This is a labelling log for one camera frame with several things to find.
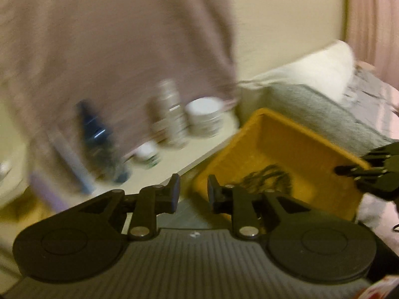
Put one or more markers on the purple cone bottle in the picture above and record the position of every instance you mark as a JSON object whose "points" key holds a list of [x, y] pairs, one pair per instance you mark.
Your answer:
{"points": [[46, 193]]}

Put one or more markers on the red white packet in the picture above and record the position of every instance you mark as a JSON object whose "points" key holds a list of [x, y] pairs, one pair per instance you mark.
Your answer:
{"points": [[382, 288]]}

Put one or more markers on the pink fleece towel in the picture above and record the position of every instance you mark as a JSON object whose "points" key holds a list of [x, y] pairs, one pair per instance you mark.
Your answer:
{"points": [[109, 37]]}

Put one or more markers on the dark blue spray bottle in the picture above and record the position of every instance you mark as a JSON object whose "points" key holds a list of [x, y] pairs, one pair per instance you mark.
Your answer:
{"points": [[99, 140]]}

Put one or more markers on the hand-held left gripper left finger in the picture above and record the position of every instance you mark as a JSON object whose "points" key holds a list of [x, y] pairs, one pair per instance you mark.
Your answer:
{"points": [[174, 193]]}

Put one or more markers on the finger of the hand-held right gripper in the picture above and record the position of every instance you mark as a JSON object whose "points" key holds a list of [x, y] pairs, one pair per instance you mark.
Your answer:
{"points": [[346, 170], [380, 154]]}

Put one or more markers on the yellow plastic tray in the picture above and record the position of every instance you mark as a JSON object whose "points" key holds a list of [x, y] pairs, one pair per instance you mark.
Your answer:
{"points": [[296, 149]]}

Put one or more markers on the cream shelf unit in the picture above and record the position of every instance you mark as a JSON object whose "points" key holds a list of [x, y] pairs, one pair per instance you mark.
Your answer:
{"points": [[193, 152]]}

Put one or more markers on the grey woven pillow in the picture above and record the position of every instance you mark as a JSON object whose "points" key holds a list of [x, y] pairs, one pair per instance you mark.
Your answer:
{"points": [[327, 112]]}

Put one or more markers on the white cream jar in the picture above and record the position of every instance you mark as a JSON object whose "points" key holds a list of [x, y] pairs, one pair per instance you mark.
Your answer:
{"points": [[204, 116]]}

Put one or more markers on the pink curtain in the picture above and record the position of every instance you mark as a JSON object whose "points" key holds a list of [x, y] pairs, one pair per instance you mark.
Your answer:
{"points": [[374, 21]]}

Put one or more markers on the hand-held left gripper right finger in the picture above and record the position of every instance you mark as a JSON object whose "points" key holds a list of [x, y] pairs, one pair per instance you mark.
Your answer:
{"points": [[213, 193]]}

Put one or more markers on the small green white jar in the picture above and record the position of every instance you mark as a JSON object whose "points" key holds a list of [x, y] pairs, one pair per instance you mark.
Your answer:
{"points": [[148, 155]]}

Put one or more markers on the clear spray bottle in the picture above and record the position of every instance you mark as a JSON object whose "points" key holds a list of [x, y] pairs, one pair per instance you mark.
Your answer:
{"points": [[173, 115]]}

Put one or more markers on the white quilted pillow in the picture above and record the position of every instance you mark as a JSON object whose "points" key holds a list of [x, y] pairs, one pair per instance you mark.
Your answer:
{"points": [[311, 65]]}

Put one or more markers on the white squeeze tube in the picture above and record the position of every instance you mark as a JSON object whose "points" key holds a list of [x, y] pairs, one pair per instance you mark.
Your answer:
{"points": [[74, 165]]}

